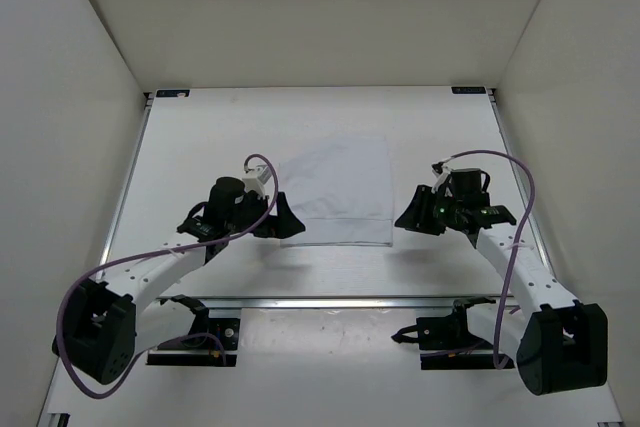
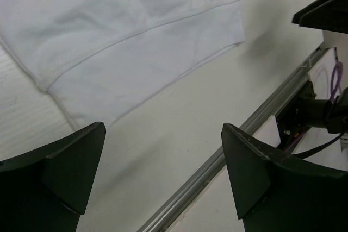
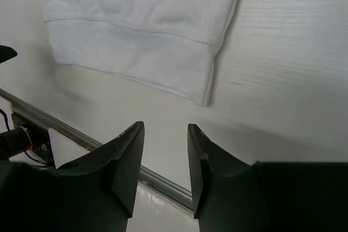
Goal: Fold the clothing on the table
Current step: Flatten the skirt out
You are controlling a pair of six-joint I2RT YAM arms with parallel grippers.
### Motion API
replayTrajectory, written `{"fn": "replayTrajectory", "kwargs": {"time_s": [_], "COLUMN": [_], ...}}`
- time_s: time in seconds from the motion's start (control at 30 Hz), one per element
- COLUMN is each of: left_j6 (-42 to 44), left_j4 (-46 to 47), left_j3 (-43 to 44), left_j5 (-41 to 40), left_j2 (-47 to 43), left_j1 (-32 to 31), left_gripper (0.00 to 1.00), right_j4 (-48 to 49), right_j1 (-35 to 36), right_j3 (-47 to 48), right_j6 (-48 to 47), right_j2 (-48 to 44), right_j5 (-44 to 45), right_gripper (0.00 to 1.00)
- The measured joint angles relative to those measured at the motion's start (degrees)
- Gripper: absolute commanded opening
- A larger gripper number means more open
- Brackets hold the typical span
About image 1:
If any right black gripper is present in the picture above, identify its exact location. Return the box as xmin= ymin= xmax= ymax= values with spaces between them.
xmin=395 ymin=186 xmax=462 ymax=236

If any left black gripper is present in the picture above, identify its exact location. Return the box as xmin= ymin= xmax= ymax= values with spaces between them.
xmin=229 ymin=188 xmax=306 ymax=236

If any white fabric skirt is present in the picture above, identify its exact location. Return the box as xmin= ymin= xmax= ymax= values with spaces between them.
xmin=278 ymin=136 xmax=394 ymax=247

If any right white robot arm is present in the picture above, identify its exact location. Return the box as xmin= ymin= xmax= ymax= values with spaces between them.
xmin=392 ymin=163 xmax=608 ymax=395

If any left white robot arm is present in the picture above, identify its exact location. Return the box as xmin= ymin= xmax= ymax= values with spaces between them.
xmin=52 ymin=177 xmax=306 ymax=385

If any right blue corner label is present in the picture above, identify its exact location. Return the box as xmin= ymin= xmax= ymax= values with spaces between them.
xmin=451 ymin=86 xmax=486 ymax=95

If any blue corner label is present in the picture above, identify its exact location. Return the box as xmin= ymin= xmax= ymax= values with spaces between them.
xmin=155 ymin=89 xmax=190 ymax=98
xmin=451 ymin=86 xmax=486 ymax=95

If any left blue corner label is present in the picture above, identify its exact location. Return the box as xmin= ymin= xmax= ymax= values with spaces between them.
xmin=155 ymin=89 xmax=190 ymax=98

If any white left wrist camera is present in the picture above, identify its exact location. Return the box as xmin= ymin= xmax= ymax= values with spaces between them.
xmin=242 ymin=164 xmax=272 ymax=197

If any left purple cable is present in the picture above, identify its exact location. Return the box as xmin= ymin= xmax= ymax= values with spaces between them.
xmin=55 ymin=153 xmax=280 ymax=396

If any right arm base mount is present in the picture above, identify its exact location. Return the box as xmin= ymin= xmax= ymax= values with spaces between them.
xmin=391 ymin=297 xmax=496 ymax=370

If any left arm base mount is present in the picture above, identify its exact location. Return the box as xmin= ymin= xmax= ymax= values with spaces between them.
xmin=146 ymin=295 xmax=241 ymax=368

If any aluminium table front rail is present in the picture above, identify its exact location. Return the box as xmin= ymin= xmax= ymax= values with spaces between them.
xmin=154 ymin=296 xmax=521 ymax=310

